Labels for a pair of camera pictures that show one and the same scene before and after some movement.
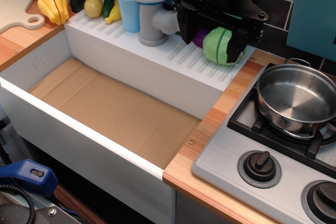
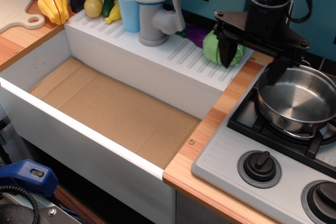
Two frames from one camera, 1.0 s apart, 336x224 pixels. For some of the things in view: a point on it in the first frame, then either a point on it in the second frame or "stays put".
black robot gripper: [222, 0] -> [264, 24]
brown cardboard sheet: [145, 125] stays put
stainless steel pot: [296, 96] stays put
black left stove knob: [260, 169] stays put
